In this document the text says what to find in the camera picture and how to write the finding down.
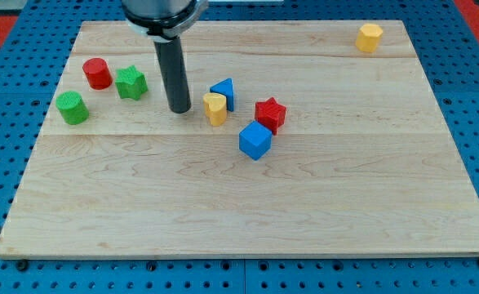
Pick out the blue cube block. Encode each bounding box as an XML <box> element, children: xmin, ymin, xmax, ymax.
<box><xmin>239</xmin><ymin>121</ymin><xmax>273</xmax><ymax>160</ymax></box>

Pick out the red star block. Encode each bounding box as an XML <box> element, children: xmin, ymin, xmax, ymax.
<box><xmin>255</xmin><ymin>97</ymin><xmax>287</xmax><ymax>136</ymax></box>

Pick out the yellow heart block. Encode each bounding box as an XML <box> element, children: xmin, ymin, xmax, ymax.
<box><xmin>203</xmin><ymin>92</ymin><xmax>228</xmax><ymax>127</ymax></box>

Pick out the light wooden board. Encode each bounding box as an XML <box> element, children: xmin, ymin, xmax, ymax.
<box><xmin>0</xmin><ymin>20</ymin><xmax>479</xmax><ymax>260</ymax></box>

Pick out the blue triangle block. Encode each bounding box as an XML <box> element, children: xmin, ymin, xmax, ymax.
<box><xmin>210</xmin><ymin>78</ymin><xmax>235</xmax><ymax>112</ymax></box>

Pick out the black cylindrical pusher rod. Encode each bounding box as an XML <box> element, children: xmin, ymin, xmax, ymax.
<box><xmin>154</xmin><ymin>38</ymin><xmax>191</xmax><ymax>114</ymax></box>

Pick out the green star block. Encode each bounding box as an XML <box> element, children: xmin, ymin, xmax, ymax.
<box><xmin>115</xmin><ymin>65</ymin><xmax>148</xmax><ymax>100</ymax></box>

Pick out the red cylinder block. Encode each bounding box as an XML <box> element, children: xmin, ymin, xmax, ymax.
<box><xmin>82</xmin><ymin>57</ymin><xmax>113</xmax><ymax>90</ymax></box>

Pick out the yellow hexagon block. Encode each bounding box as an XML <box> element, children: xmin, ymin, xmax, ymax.
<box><xmin>355</xmin><ymin>23</ymin><xmax>384</xmax><ymax>53</ymax></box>

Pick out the green cylinder block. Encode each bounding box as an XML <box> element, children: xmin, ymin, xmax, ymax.
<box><xmin>55</xmin><ymin>91</ymin><xmax>90</xmax><ymax>125</ymax></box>

